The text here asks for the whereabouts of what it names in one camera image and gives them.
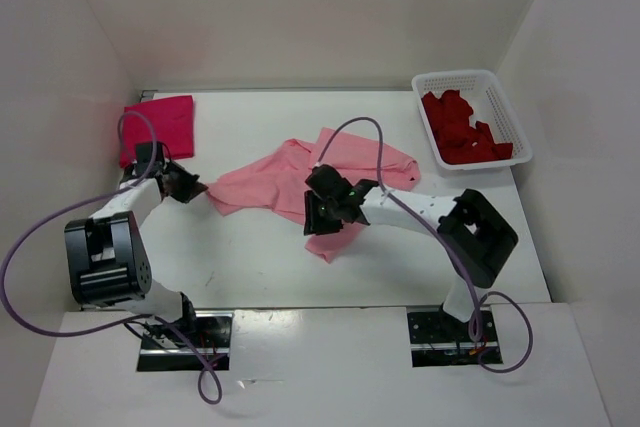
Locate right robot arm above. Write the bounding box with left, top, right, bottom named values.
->
left=304, top=165, right=519, bottom=340

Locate pink t shirt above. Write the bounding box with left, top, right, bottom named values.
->
left=206, top=128, right=421, bottom=263

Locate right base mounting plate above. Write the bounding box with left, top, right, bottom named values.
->
left=406, top=307, right=503, bottom=368

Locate base mounting plate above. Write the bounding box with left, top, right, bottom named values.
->
left=136, top=311, right=233, bottom=373
left=406, top=307, right=503, bottom=368

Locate magenta t shirt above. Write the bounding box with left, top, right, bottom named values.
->
left=122, top=95, right=195, bottom=159

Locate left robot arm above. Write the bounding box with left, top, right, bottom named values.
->
left=64, top=141, right=208, bottom=347

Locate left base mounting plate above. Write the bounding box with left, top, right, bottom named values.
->
left=136, top=311, right=233, bottom=373

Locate dark red t shirt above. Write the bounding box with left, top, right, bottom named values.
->
left=421, top=90, right=513, bottom=165

